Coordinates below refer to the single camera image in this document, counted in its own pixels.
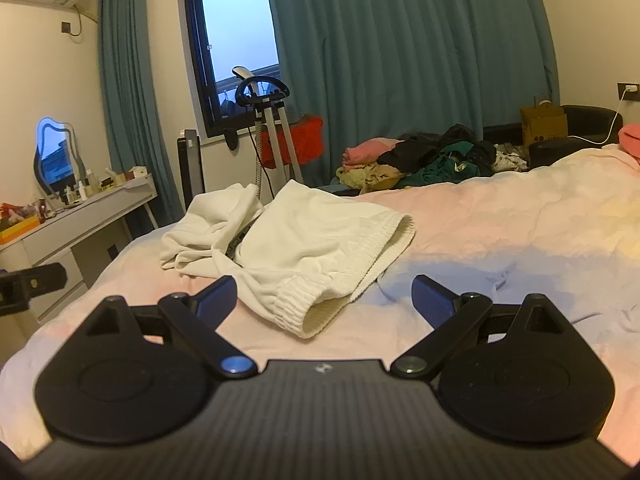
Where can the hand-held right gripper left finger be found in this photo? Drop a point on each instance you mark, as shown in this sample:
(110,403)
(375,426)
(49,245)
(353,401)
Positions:
(218,301)

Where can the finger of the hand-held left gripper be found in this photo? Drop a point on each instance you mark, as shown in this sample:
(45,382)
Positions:
(35,282)

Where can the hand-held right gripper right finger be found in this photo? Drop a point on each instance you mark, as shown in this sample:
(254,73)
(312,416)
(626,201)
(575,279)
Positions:
(432,301)

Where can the white garment with striped trim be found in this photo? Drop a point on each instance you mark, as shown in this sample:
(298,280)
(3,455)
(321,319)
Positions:
(315,240)

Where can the pile of dark clothes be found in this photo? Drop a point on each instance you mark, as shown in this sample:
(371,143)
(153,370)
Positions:
(440,157)

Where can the pink folded clothes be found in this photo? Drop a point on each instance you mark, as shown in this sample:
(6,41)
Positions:
(367,152)

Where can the orange box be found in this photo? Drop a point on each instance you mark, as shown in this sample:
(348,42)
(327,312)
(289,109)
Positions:
(17,230)

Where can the white dressing table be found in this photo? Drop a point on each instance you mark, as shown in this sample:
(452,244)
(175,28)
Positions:
(65,232)

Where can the group of cosmetic bottles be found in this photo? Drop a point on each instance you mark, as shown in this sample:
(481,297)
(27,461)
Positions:
(82,187)

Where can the wavy lit mirror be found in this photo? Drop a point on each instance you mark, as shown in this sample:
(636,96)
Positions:
(52,152)

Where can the black upright panel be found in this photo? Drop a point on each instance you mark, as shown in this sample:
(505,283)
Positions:
(191,170)

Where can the red cloth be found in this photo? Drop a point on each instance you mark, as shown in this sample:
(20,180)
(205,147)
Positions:
(302,137)

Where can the garment steamer stand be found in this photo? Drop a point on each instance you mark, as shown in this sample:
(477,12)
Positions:
(272,110)

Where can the narrow teal curtain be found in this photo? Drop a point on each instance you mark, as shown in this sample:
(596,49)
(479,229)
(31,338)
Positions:
(130,100)

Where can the cardboard box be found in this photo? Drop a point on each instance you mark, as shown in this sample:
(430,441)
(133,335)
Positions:
(544,125)

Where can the black armchair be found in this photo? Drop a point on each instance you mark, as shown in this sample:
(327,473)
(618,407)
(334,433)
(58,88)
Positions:
(585,122)

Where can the wide teal curtain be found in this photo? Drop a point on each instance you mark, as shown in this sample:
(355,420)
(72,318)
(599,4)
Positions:
(415,60)

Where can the pink pillow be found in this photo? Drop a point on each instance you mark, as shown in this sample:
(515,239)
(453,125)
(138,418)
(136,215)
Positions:
(631,140)

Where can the black framed window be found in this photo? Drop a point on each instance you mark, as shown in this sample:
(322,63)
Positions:
(235,35)

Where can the wall socket with charger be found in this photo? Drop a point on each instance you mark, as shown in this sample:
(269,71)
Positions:
(629,90)

